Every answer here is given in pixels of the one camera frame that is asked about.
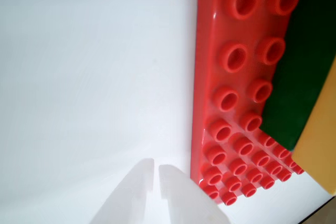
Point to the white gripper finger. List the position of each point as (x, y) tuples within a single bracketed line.
[(128, 197), (189, 203)]

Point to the yellow lego brick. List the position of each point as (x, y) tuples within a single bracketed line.
[(320, 150)]

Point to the red lego baseplate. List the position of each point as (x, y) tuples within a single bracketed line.
[(210, 77)]

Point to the green lego brick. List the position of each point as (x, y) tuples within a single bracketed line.
[(302, 77)]

